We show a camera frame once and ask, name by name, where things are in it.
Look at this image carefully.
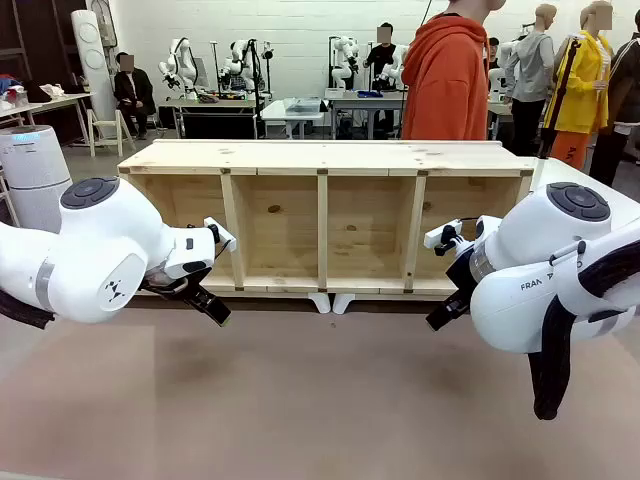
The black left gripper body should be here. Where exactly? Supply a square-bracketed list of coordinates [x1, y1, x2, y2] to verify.
[141, 260, 214, 301]

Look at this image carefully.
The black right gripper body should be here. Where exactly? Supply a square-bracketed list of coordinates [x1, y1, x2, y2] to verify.
[445, 249, 477, 302]

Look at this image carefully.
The white side table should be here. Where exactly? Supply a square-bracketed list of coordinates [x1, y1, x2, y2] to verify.
[528, 156, 640, 241]

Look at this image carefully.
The light wooden shelf unit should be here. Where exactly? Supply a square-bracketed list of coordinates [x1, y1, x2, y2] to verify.
[117, 139, 536, 302]

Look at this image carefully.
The white wooden chair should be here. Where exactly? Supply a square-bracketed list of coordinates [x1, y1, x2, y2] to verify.
[86, 106, 137, 159]

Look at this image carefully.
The grey work table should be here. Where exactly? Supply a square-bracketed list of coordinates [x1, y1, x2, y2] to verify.
[158, 93, 262, 141]

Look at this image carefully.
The small white table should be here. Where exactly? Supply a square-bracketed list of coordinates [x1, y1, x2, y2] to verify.
[260, 98, 329, 142]

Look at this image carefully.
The white cylindrical air purifier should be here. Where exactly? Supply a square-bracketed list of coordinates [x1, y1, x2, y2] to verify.
[0, 125, 74, 234]

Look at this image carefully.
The seated person in black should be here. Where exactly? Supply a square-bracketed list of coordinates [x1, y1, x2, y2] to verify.
[112, 51, 158, 141]

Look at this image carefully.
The clear plastic bin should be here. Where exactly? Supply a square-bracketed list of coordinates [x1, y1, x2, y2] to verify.
[283, 96, 322, 118]

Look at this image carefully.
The grey table with blue items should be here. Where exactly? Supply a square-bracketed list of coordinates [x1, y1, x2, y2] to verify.
[324, 88, 409, 141]

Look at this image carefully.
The person in orange hoodie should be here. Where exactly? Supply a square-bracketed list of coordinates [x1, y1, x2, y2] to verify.
[400, 0, 491, 142]

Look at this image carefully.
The black tripod stand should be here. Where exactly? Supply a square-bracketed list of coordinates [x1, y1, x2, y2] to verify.
[538, 37, 584, 161]

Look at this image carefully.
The mannequin in grey hoodie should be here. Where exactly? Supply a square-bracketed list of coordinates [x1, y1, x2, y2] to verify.
[504, 3, 557, 158]

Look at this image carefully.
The table with clothes pile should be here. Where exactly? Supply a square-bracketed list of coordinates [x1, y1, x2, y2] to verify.
[0, 74, 94, 147]

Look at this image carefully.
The mannequin in yellow jacket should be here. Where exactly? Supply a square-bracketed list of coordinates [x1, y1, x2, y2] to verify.
[541, 0, 616, 169]

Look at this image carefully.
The tall white standing air conditioner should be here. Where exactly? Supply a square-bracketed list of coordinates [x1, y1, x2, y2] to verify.
[70, 8, 119, 122]

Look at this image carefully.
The standing person in black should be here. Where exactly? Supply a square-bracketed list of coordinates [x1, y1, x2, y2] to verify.
[364, 21, 409, 92]

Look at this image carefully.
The person in dark striped jacket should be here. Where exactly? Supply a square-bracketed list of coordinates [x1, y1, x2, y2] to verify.
[588, 9, 640, 189]

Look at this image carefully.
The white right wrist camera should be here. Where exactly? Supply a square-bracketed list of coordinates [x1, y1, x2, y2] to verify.
[423, 219, 464, 256]

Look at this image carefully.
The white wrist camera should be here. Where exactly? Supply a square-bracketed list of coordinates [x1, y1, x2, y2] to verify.
[423, 219, 464, 256]
[202, 216, 238, 253]

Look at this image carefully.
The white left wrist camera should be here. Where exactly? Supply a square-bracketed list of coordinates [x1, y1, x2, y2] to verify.
[202, 216, 238, 253]

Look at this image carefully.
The black right arm cable sleeve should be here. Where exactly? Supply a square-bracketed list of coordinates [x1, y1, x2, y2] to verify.
[528, 239, 640, 422]

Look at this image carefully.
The black arm cable sleeve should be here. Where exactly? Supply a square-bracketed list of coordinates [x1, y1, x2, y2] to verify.
[0, 288, 57, 330]
[528, 239, 640, 422]

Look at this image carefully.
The black left arm cable sleeve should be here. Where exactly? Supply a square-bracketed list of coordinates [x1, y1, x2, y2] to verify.
[0, 288, 57, 330]

